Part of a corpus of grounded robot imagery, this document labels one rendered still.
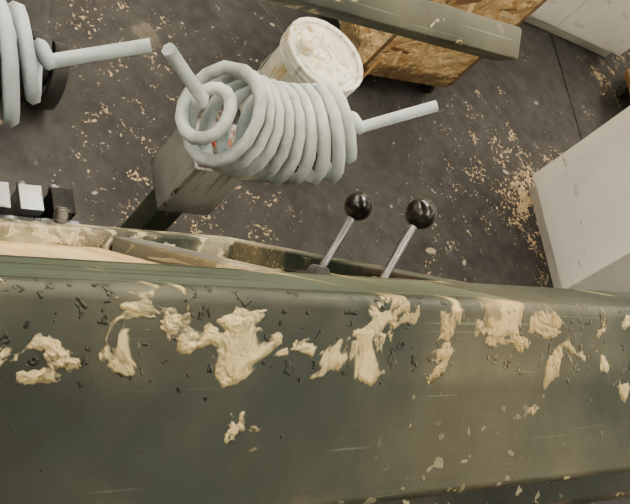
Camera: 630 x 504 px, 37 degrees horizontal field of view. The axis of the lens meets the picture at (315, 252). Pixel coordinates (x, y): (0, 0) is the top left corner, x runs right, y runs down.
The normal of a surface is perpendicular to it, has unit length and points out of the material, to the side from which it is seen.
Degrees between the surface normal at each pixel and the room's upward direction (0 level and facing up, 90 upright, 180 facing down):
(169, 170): 90
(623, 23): 90
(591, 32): 90
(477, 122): 0
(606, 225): 90
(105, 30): 0
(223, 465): 33
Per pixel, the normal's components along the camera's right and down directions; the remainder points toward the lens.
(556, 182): -0.83, -0.19
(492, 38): 0.58, 0.11
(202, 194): 0.22, 0.89
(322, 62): 0.55, -0.45
